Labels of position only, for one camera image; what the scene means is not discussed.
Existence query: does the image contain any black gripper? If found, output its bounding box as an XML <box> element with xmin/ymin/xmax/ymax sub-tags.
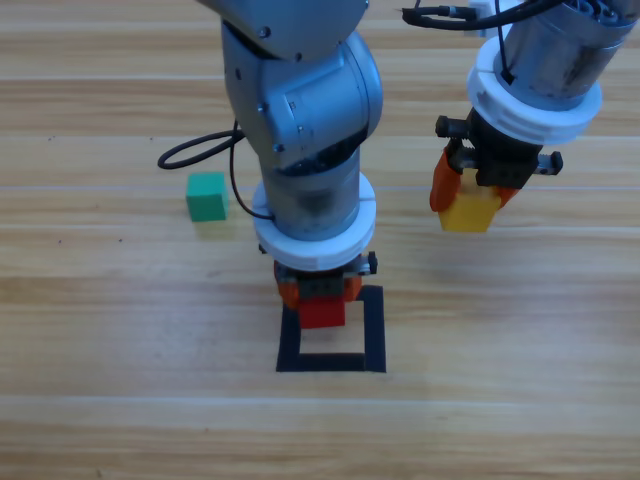
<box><xmin>257</xmin><ymin>242</ymin><xmax>380</xmax><ymax>310</ymax></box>
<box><xmin>429</xmin><ymin>107</ymin><xmax>565</xmax><ymax>215</ymax></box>

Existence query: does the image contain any red cube block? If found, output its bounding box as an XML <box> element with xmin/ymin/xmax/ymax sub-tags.
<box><xmin>298</xmin><ymin>294</ymin><xmax>347</xmax><ymax>330</ymax></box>

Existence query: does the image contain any yellow cube block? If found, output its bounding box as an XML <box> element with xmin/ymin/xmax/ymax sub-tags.
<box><xmin>438</xmin><ymin>169</ymin><xmax>503</xmax><ymax>234</ymax></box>

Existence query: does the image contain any green cube block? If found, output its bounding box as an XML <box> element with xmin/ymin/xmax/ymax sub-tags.
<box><xmin>185</xmin><ymin>172</ymin><xmax>230</xmax><ymax>223</ymax></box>

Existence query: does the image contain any black tape square outline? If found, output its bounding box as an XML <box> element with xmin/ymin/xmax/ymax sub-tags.
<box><xmin>275</xmin><ymin>285</ymin><xmax>387</xmax><ymax>374</ymax></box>

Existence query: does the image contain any thin black arm wire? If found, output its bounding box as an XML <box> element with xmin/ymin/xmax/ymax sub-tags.
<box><xmin>494</xmin><ymin>19</ymin><xmax>518</xmax><ymax>87</ymax></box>
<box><xmin>228</xmin><ymin>117</ymin><xmax>275</xmax><ymax>221</ymax></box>

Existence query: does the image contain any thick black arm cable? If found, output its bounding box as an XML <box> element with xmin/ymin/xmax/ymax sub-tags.
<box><xmin>157</xmin><ymin>128</ymin><xmax>246</xmax><ymax>171</ymax></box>
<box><xmin>401</xmin><ymin>0</ymin><xmax>569</xmax><ymax>30</ymax></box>

